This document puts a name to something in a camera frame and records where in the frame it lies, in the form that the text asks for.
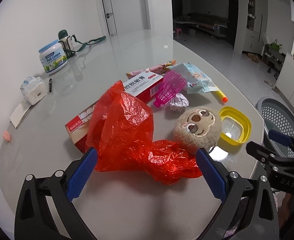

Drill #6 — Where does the cardboard box on floor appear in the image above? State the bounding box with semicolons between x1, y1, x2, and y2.
247;53;259;63

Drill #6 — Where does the flat white paper card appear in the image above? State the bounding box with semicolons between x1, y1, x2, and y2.
10;99;32;128

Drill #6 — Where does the yellow rimmed container lid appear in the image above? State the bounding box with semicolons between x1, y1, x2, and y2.
219;106;252;146

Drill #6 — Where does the grey perforated laundry basket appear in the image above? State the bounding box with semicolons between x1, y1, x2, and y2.
255;97;294;158

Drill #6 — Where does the yellow foam dart orange tip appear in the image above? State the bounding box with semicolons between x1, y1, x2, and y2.
213;88;228;103

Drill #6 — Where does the red white toothpaste box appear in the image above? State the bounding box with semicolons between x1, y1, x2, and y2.
65;70;163;153

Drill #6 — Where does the pink snack wrapper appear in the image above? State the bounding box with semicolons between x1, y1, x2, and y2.
126;60;176;79

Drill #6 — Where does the small black pen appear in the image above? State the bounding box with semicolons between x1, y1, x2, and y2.
48;79;53;93

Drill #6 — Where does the red plastic bag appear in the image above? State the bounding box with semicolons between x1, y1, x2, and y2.
85;81;202;185

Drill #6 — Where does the white door with handle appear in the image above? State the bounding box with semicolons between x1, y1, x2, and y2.
103;0;148;35

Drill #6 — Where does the blue cartoon wet wipes pack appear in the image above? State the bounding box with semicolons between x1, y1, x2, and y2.
168;63;218;94

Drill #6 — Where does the crumpled white paper ball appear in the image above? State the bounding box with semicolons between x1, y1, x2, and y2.
170;93;189;112

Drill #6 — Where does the small pink eraser blob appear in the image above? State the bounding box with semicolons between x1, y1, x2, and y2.
2;131;11;142

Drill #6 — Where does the white tissue pack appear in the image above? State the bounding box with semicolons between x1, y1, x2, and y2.
20;76;48;105

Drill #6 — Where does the green bag on rack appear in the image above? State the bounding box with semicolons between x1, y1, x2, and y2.
270;39;282;52

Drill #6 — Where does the green lidded water bottle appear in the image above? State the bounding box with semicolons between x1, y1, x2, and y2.
58;29;75;59

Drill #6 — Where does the small pink stool far room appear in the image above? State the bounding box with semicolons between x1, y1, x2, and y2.
175;28;182;38

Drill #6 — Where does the pink plastic fan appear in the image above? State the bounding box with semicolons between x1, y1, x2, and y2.
153;70;186;107

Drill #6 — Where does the beige plush monkey toy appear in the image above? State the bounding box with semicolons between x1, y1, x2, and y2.
173;106;222;155

